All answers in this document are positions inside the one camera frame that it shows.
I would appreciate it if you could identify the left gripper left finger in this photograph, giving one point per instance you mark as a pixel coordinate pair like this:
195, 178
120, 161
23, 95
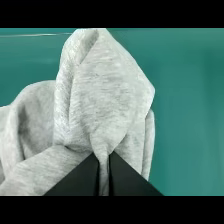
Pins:
80, 180

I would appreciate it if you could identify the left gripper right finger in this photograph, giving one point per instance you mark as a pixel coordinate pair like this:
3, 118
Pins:
128, 181

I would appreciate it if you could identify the grey shirt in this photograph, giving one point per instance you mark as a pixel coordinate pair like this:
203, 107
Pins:
100, 100

